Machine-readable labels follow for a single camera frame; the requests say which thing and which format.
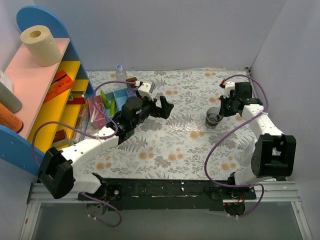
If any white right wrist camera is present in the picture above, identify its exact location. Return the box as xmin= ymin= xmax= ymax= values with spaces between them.
xmin=220 ymin=80 xmax=235 ymax=99

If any beige paper towel roll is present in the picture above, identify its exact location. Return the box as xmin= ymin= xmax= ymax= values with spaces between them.
xmin=20 ymin=25 xmax=62 ymax=67

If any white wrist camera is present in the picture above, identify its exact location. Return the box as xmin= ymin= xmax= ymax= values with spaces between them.
xmin=135 ymin=80 xmax=155 ymax=102
xmin=220 ymin=80 xmax=235 ymax=99

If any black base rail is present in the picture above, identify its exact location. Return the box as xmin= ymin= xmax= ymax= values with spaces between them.
xmin=77 ymin=178 xmax=257 ymax=211

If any pink drawer box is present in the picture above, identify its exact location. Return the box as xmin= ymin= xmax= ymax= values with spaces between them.
xmin=88 ymin=95 xmax=107 ymax=129

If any clear plastic water bottle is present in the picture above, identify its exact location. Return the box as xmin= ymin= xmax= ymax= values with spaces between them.
xmin=115 ymin=65 xmax=128 ymax=82

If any orange tube on shelf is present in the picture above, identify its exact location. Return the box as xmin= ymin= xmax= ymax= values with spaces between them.
xmin=0 ymin=103 xmax=24 ymax=133

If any purple drawer box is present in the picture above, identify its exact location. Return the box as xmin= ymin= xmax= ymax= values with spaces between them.
xmin=126 ymin=85 xmax=137 ymax=97

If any clear textured tray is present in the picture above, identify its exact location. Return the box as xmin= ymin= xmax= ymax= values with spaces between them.
xmin=166 ymin=112 xmax=215 ymax=132

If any grey green bottle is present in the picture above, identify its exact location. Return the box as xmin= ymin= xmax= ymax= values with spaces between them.
xmin=0 ymin=83 xmax=23 ymax=113

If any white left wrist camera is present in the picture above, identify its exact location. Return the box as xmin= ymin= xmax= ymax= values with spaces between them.
xmin=135 ymin=80 xmax=155 ymax=102

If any orange box on shelf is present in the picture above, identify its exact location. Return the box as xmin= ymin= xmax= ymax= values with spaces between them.
xmin=43 ymin=70 xmax=75 ymax=103

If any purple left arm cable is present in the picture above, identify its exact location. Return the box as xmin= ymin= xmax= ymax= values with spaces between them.
xmin=31 ymin=79 xmax=137 ymax=228

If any teal drawer box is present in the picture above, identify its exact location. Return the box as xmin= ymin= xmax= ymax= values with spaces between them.
xmin=100 ymin=90 xmax=119 ymax=119

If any blue pink yellow shelf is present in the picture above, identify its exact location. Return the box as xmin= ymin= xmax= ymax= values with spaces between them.
xmin=0 ymin=5 xmax=93 ymax=176

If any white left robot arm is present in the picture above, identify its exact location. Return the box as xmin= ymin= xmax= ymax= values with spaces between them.
xmin=38 ymin=96 xmax=174 ymax=200

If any small red box low shelf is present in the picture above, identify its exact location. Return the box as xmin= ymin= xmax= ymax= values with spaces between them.
xmin=51 ymin=129 xmax=69 ymax=148

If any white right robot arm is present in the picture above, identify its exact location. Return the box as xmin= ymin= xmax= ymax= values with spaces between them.
xmin=219 ymin=81 xmax=297 ymax=199

